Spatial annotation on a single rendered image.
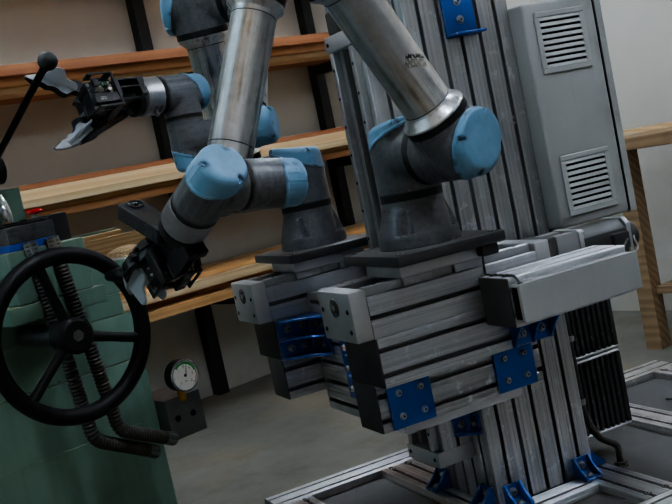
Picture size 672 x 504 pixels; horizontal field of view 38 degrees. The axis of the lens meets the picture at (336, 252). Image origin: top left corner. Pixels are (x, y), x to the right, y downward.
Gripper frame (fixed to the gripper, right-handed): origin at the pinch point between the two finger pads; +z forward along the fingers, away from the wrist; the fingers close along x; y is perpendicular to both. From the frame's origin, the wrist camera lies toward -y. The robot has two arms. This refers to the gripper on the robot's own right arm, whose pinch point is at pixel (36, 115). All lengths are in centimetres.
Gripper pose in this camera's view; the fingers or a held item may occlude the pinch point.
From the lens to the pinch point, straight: 187.3
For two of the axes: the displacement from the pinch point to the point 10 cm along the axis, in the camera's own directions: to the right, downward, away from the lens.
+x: 4.2, 8.9, -1.9
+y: 5.5, -4.1, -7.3
